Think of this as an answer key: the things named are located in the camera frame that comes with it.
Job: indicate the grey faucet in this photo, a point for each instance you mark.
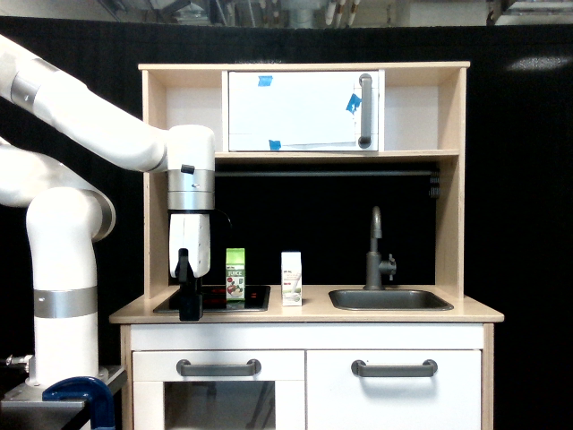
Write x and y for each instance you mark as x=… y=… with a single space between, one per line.
x=375 y=265

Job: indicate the white cabinet door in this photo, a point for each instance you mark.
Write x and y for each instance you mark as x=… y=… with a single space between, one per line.
x=337 y=399

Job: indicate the white microwave door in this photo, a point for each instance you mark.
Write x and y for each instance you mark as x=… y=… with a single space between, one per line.
x=305 y=111

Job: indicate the black hanging rail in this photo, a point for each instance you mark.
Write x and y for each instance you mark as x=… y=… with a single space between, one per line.
x=433 y=175

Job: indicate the wooden toy kitchen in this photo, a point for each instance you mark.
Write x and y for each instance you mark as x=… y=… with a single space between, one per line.
x=431 y=95

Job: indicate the grey oven door handle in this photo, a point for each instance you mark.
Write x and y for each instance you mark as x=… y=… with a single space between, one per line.
x=186 y=368

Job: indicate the grey metal sink basin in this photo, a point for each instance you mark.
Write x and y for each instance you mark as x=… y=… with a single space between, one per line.
x=387 y=300

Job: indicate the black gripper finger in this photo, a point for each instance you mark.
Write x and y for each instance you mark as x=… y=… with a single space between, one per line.
x=190 y=296

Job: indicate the blue tape bottom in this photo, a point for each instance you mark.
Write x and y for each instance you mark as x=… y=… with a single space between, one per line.
x=274 y=145

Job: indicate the blue tape top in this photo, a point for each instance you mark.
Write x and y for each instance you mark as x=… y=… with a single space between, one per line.
x=265 y=81

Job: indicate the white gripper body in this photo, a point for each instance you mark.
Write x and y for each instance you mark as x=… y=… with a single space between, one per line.
x=190 y=231

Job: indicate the black stovetop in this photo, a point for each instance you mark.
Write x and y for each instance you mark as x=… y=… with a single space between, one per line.
x=256 y=299

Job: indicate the white oven door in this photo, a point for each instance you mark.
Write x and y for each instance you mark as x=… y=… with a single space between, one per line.
x=272 y=399

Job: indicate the grey cabinet door handle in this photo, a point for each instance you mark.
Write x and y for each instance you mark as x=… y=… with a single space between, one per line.
x=427 y=369

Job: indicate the blue tape right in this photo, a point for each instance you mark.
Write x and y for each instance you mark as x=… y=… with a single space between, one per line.
x=354 y=103

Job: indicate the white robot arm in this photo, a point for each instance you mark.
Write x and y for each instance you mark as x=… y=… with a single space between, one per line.
x=66 y=215

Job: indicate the grey microwave handle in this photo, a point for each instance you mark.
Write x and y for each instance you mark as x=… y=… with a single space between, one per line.
x=365 y=138

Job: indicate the white milk carton box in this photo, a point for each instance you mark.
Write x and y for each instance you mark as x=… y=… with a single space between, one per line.
x=291 y=279

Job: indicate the blue clamp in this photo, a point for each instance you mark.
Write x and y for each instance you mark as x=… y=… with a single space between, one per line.
x=90 y=389

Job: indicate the green juice carton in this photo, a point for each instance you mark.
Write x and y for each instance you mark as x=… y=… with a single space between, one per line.
x=235 y=274

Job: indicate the blue tape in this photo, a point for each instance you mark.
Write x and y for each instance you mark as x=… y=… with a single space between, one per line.
x=274 y=145
x=265 y=81
x=354 y=103

